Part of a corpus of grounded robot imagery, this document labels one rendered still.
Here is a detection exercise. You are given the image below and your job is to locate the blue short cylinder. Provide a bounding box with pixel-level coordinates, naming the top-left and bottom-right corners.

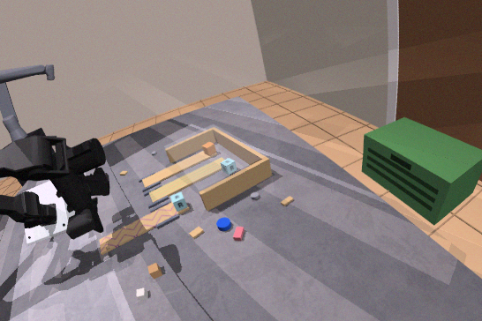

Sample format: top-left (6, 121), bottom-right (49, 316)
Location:
top-left (216, 217), bottom-right (231, 231)

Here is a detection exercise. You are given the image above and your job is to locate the pink rectangular block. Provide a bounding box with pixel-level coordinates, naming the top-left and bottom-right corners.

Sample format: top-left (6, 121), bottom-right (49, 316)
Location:
top-left (233, 228), bottom-right (245, 241)

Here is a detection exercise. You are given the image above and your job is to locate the light blue cube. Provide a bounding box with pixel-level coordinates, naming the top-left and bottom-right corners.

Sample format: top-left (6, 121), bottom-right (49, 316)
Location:
top-left (171, 192), bottom-right (187, 211)

